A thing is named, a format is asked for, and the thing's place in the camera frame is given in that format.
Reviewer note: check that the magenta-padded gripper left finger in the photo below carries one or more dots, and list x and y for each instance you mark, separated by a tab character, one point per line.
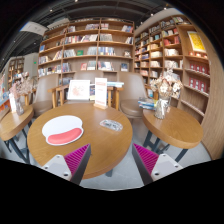
58	165

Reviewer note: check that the round wooden side table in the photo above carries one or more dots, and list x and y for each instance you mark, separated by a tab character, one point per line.
13	123
173	128

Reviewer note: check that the white mouse pad, red wrist rest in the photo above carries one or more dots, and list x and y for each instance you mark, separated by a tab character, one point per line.
61	126

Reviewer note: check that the transparent computer mouse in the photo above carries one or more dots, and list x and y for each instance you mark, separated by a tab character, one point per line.
111	125

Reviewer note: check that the white sign on wooden stand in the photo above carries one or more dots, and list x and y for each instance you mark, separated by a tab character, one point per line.
100	91

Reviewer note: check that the curved wooden bookshelf unit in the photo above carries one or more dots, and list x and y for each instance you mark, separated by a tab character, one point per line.
166	56

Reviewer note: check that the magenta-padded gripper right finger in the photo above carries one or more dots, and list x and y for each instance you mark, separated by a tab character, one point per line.
165	169

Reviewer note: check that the white framed picture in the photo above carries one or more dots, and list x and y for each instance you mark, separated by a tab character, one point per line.
78	90

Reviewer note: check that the brown padded wooden armchair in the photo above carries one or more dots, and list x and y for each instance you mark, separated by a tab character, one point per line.
45	90
88	75
131	90

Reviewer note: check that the small white table sign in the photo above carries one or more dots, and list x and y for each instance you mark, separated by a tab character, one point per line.
12	102

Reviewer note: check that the wide wooden bookshelf unit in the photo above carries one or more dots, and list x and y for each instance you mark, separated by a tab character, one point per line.
86	43

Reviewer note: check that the stack of colourful books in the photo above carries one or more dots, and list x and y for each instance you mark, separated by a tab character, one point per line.
146	104

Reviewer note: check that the light blue book stack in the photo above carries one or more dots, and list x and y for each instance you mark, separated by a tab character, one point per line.
115	84

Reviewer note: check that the glass vase with dried flowers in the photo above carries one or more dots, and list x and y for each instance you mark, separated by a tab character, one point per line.
164	93
20	91

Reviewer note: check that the small distant bookshelf unit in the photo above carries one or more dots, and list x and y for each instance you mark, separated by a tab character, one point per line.
16	71

